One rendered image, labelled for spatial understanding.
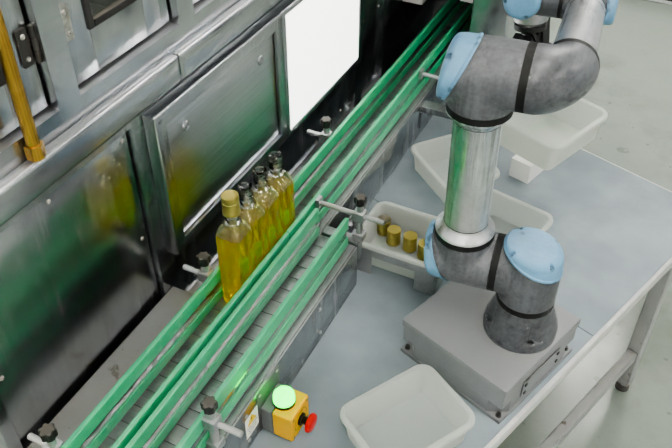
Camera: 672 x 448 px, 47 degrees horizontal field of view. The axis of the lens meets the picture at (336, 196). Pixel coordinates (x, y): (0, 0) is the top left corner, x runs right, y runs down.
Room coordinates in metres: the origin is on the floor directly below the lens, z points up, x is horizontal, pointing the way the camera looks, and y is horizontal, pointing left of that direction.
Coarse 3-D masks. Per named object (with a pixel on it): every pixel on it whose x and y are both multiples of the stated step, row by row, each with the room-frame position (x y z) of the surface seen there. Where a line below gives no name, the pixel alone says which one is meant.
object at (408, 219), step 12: (384, 204) 1.50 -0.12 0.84; (396, 204) 1.50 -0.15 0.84; (396, 216) 1.48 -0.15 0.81; (408, 216) 1.47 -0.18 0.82; (420, 216) 1.46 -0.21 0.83; (432, 216) 1.45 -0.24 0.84; (372, 228) 1.45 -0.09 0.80; (408, 228) 1.46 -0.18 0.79; (420, 228) 1.45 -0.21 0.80; (372, 240) 1.44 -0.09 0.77; (384, 240) 1.44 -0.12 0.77; (384, 252) 1.32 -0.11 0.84; (396, 252) 1.32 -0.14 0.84; (420, 264) 1.28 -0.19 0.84
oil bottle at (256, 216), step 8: (240, 208) 1.18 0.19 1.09; (256, 208) 1.19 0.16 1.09; (240, 216) 1.17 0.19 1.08; (248, 216) 1.17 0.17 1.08; (256, 216) 1.18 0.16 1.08; (264, 216) 1.20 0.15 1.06; (256, 224) 1.17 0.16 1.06; (264, 224) 1.20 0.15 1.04; (256, 232) 1.17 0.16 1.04; (264, 232) 1.19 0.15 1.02; (256, 240) 1.17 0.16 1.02; (264, 240) 1.19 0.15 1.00; (256, 248) 1.16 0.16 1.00; (264, 248) 1.19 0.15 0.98; (256, 256) 1.16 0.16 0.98; (264, 256) 1.19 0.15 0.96; (256, 264) 1.16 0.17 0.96
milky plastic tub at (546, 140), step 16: (560, 112) 1.57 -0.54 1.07; (576, 112) 1.54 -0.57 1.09; (592, 112) 1.51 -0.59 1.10; (512, 128) 1.42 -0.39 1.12; (528, 128) 1.52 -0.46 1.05; (544, 128) 1.53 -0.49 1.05; (560, 128) 1.53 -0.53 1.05; (576, 128) 1.53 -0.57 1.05; (592, 128) 1.43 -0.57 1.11; (512, 144) 1.43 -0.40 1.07; (528, 144) 1.40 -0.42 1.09; (544, 144) 1.36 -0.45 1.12; (560, 144) 1.37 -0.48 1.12; (576, 144) 1.42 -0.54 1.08; (528, 160) 1.40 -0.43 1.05; (544, 160) 1.37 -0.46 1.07; (560, 160) 1.39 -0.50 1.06
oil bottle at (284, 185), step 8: (280, 176) 1.29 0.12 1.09; (288, 176) 1.30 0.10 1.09; (272, 184) 1.27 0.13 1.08; (280, 184) 1.27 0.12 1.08; (288, 184) 1.29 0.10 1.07; (280, 192) 1.26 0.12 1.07; (288, 192) 1.28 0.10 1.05; (280, 200) 1.26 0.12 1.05; (288, 200) 1.28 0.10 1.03; (280, 208) 1.26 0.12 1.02; (288, 208) 1.28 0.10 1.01; (280, 216) 1.26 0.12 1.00; (288, 216) 1.28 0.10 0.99; (288, 224) 1.28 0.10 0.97
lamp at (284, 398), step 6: (276, 390) 0.92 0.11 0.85; (282, 390) 0.92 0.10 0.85; (288, 390) 0.92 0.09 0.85; (276, 396) 0.91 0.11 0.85; (282, 396) 0.91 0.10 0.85; (288, 396) 0.91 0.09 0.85; (294, 396) 0.91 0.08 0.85; (276, 402) 0.90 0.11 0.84; (282, 402) 0.90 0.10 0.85; (288, 402) 0.90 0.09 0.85; (294, 402) 0.91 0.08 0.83; (276, 408) 0.90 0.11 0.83; (282, 408) 0.90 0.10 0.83; (288, 408) 0.90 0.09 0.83
